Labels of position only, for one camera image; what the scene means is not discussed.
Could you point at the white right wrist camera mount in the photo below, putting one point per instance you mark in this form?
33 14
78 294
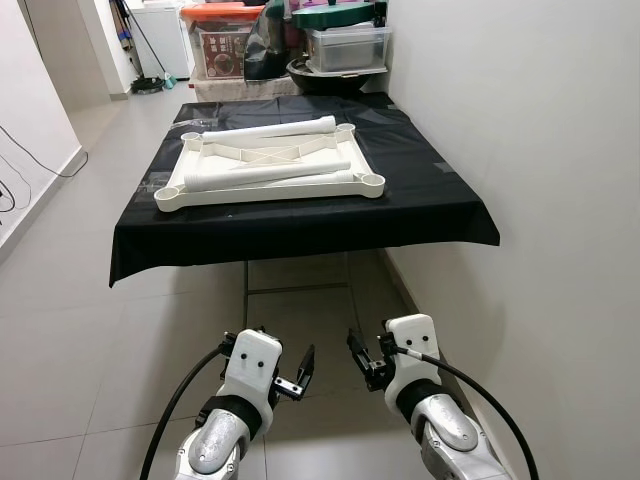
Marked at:
415 332

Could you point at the white plastic table top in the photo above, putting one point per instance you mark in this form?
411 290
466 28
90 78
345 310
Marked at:
270 197

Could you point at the black wok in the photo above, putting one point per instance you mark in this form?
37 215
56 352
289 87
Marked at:
330 82

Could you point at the orange lidded storage box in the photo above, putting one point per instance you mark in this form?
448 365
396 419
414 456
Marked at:
215 50

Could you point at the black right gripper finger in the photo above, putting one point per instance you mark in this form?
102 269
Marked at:
379 345
358 356

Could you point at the black tablecloth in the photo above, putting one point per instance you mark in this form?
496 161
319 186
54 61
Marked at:
300 230

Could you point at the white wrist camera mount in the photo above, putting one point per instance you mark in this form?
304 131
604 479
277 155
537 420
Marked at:
252 365
415 332

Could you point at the white refrigerator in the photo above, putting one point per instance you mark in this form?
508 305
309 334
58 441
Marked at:
160 35

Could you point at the green round lid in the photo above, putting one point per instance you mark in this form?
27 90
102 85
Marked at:
335 15

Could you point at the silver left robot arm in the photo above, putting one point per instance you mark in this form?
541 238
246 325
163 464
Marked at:
215 445

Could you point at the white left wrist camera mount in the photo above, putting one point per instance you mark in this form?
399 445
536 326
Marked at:
252 365

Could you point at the black floor mop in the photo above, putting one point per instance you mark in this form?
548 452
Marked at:
148 83

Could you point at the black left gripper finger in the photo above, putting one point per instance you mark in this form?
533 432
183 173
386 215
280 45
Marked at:
307 370
250 333

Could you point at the clear plastic storage box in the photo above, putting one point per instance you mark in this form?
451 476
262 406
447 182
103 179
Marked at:
350 48

